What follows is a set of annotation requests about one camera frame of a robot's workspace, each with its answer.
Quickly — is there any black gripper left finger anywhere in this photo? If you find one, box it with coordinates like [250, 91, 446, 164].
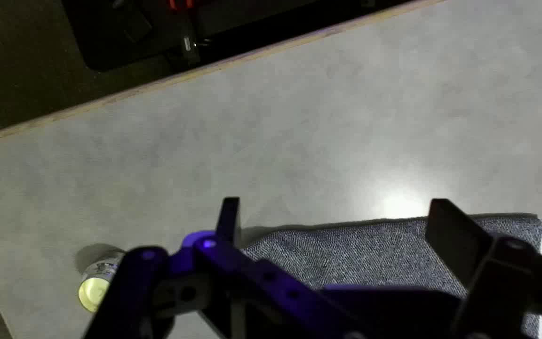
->
[81, 196, 361, 339]

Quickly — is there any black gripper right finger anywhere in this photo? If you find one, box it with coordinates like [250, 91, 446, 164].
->
[424, 198, 542, 339]

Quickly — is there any grey towel with white stripes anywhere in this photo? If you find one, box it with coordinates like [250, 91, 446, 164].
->
[239, 213, 542, 339]

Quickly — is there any glass jar with yellow candle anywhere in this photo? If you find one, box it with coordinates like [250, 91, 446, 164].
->
[75, 244, 130, 313]

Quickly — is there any black equipment with red wires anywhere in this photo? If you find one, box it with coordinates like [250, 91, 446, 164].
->
[60, 0, 414, 76]

